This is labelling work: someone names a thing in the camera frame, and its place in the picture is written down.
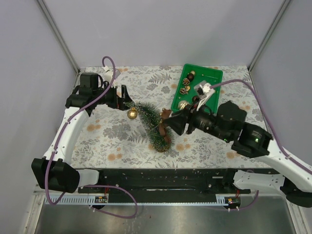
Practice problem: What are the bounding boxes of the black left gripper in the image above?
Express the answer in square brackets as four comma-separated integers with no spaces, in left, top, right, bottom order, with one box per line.
[93,81,136,111]

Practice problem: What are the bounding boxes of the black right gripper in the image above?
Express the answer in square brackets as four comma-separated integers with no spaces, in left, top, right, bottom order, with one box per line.
[162,96,231,141]

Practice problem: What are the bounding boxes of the small green christmas tree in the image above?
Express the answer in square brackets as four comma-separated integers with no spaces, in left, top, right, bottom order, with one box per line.
[129,102,173,153]

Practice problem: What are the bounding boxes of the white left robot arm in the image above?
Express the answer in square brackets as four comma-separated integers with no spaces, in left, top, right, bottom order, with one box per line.
[31,70,132,193]

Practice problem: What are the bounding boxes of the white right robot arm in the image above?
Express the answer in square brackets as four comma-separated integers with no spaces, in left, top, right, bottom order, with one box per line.
[160,101,312,208]

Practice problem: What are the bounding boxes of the silver ribbed bauble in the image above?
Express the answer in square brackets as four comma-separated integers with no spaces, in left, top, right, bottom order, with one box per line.
[177,100,189,110]

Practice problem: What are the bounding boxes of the frosted pine cone lower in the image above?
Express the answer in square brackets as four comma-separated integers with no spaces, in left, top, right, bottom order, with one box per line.
[179,88,187,95]

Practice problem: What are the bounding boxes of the frosted pine cone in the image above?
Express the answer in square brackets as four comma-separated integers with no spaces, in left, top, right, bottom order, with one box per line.
[182,78,190,86]
[179,88,187,95]

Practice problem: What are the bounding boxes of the frosted pine cone upper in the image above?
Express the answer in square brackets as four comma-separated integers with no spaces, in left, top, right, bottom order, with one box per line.
[182,78,190,86]

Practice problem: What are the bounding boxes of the floral patterned table mat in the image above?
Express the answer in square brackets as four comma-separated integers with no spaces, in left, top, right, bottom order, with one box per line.
[71,66,265,168]

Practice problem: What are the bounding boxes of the green plastic tray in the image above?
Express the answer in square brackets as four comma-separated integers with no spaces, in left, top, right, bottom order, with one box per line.
[171,64,223,112]

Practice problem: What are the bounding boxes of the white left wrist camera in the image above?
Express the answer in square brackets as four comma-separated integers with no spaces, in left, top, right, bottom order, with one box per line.
[103,66,121,83]

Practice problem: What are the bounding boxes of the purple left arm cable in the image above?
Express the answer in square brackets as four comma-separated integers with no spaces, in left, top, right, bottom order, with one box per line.
[45,56,139,218]

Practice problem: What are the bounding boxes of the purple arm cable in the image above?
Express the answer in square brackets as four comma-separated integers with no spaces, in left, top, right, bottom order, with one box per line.
[212,79,312,212]
[45,56,139,218]

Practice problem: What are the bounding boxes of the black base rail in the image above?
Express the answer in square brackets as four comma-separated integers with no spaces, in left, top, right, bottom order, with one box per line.
[77,167,280,204]

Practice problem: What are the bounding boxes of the aluminium frame post left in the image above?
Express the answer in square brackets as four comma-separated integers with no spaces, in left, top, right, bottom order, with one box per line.
[36,0,80,75]

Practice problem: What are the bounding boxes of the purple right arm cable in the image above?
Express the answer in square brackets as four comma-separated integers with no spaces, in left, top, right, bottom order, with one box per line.
[212,79,312,212]

